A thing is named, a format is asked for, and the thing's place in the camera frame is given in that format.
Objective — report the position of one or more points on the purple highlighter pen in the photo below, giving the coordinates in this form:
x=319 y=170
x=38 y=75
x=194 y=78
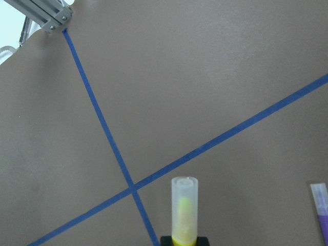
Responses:
x=319 y=193

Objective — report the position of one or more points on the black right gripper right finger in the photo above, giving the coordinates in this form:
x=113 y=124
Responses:
x=202 y=241

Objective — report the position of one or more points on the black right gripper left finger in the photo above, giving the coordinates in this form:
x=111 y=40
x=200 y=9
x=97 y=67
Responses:
x=166 y=241

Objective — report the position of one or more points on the yellow highlighter pen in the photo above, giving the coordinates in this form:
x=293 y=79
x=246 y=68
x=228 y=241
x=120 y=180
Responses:
x=184 y=210

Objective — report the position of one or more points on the aluminium frame post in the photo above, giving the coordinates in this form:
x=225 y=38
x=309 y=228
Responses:
x=48 y=14

